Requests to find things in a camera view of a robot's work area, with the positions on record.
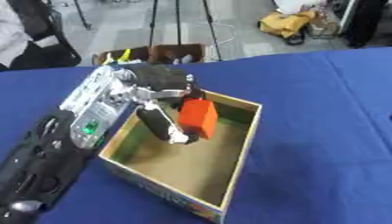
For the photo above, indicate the orange rectangular block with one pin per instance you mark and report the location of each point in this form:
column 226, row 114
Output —
column 199, row 118

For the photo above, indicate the black tripod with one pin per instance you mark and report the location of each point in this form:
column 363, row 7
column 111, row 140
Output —
column 178, row 23

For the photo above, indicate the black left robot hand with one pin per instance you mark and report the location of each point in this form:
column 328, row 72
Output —
column 155, row 81

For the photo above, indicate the yellow bag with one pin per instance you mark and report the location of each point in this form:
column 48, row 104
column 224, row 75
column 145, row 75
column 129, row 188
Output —
column 286, row 23

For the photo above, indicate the tan cardboard box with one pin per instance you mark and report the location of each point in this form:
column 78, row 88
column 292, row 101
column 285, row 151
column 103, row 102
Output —
column 186, row 163

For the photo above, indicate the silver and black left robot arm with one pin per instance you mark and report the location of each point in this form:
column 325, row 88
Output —
column 56, row 145

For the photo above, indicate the person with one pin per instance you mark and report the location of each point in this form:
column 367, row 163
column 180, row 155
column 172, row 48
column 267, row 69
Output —
column 13, row 38

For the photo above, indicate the brown cardboard box with items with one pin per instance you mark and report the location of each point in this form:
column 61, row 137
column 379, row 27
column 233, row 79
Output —
column 150, row 55

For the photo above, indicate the black tripod leg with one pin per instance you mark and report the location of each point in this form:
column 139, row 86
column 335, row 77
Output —
column 81, row 14

